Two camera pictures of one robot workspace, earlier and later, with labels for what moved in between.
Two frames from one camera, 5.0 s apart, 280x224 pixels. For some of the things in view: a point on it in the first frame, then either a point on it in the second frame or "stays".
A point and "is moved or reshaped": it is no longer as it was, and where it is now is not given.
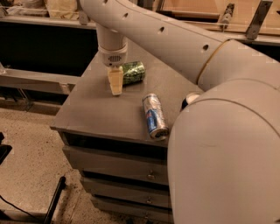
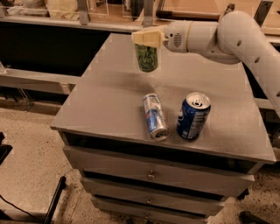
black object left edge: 4,149 stays
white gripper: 114,57 to 177,36
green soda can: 132,72 is moved or reshaped
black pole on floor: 50,214 stays
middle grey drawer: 137,193 stays
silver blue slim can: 157,124 stays
